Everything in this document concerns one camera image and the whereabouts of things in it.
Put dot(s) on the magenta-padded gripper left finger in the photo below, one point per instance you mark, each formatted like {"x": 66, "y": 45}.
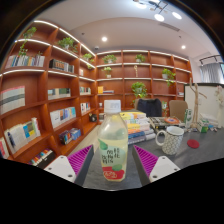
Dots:
{"x": 60, "y": 166}

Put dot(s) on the orange wooden shelf unit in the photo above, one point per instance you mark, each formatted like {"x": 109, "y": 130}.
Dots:
{"x": 40, "y": 110}

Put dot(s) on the grey window curtain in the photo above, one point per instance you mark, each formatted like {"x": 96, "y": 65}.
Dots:
{"x": 210, "y": 73}

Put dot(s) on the stack of colourful books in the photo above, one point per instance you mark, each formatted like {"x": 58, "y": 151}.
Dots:
{"x": 138, "y": 128}

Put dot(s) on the clear drink bottle white cap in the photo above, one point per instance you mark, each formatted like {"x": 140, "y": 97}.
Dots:
{"x": 112, "y": 140}

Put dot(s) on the tall white green carton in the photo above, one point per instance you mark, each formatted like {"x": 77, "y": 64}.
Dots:
{"x": 188, "y": 118}

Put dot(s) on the stack of dark books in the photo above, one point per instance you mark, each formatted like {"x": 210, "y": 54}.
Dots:
{"x": 163, "y": 122}

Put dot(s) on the wooden artist mannequin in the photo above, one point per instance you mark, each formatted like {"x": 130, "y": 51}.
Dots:
{"x": 195, "y": 103}

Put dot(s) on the beige chair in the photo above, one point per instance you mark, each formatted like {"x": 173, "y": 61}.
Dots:
{"x": 178, "y": 109}

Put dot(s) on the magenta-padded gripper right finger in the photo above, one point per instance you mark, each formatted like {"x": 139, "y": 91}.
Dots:
{"x": 163, "y": 166}

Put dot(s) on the chair with dark jacket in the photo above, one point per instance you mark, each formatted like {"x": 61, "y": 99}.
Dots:
{"x": 149, "y": 107}

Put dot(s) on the white triangle-patterned mug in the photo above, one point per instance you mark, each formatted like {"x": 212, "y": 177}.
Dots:
{"x": 173, "y": 141}

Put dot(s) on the ceiling lights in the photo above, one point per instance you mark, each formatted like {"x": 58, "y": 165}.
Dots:
{"x": 159, "y": 17}

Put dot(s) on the flat round red coaster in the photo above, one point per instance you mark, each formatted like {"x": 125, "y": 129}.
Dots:
{"x": 193, "y": 143}

